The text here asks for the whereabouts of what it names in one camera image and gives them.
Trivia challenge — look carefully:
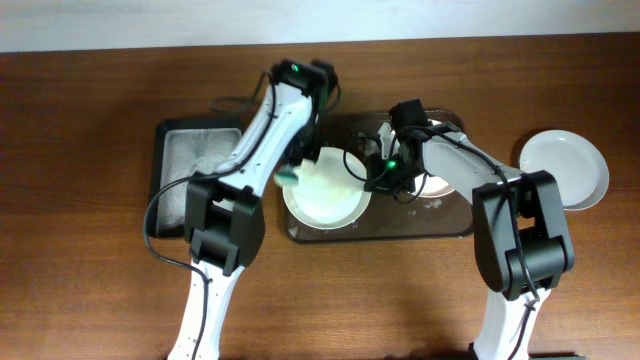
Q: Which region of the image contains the green yellow sponge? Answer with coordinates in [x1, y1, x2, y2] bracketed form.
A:
[273, 170, 299, 188]

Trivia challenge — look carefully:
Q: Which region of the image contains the cream white plate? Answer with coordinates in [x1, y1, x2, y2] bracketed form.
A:
[282, 147, 372, 230]

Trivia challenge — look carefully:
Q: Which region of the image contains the light blue plate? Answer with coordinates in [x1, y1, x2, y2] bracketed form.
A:
[518, 130, 610, 211]

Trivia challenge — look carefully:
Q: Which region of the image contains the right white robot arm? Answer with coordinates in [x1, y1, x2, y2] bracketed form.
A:
[364, 99, 575, 359]

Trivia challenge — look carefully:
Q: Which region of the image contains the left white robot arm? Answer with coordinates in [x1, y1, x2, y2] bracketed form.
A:
[169, 60, 338, 359]

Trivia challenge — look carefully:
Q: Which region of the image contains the dark brown serving tray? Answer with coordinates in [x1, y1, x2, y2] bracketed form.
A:
[278, 112, 473, 244]

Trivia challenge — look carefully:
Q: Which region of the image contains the black soapy water tray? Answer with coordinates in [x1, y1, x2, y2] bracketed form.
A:
[146, 116, 244, 238]

